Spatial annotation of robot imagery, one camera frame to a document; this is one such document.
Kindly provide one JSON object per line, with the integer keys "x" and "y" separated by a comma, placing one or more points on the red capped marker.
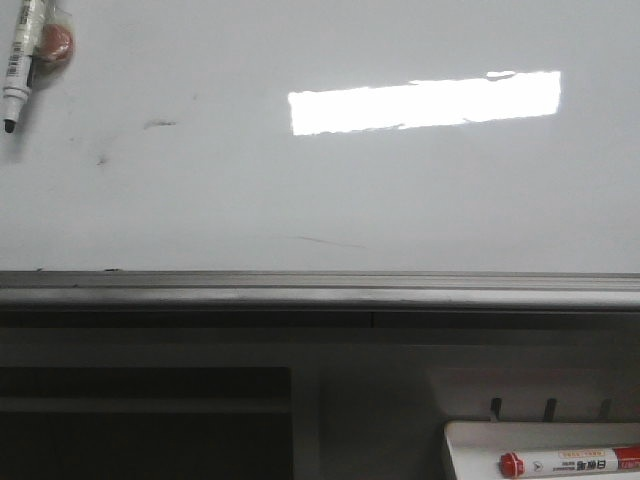
{"x": 569, "y": 462}

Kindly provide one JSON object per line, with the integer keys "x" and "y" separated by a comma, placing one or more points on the grey metal table frame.
{"x": 263, "y": 375}

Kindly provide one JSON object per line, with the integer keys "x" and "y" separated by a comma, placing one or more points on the black whiteboard marker with tape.
{"x": 43, "y": 43}

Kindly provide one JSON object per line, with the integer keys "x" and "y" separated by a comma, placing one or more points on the white whiteboard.
{"x": 332, "y": 135}

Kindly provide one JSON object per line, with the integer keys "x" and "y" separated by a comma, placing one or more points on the white plastic tray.
{"x": 472, "y": 449}

